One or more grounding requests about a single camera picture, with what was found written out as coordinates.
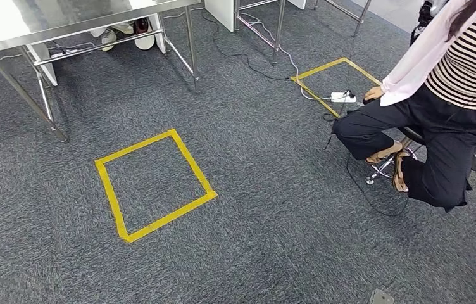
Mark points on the yellow floor tape square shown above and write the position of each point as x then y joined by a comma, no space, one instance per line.
112,197
317,69

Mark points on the black stand device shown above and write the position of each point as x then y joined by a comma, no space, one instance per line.
424,16

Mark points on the stainless steel workbench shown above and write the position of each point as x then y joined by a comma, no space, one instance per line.
53,16

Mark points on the white power strip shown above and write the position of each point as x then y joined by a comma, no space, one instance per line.
64,52
343,97

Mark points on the chrome chair base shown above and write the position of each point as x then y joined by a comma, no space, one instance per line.
382,170

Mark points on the person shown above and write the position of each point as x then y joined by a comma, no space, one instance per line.
431,121

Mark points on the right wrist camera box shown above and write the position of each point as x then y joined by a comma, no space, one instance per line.
380,297

